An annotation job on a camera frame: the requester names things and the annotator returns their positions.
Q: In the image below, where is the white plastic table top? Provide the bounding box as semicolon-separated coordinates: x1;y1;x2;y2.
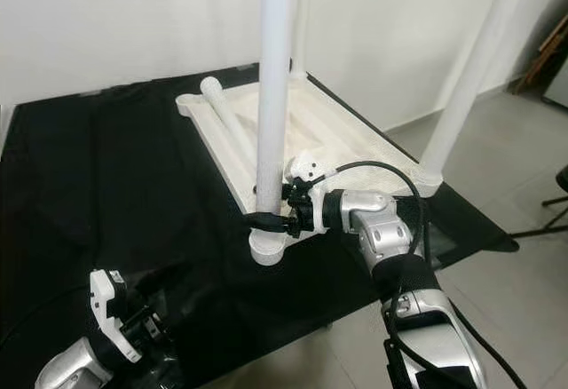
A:
176;74;445;267

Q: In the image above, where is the black tablecloth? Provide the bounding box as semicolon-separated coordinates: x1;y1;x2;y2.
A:
0;60;520;389

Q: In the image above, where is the black metal stand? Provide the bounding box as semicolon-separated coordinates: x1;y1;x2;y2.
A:
510;167;568;239

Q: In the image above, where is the brown wooden furniture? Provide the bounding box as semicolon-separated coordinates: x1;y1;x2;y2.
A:
510;12;568;97

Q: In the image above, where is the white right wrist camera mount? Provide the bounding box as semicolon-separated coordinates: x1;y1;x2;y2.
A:
288;151;351;234

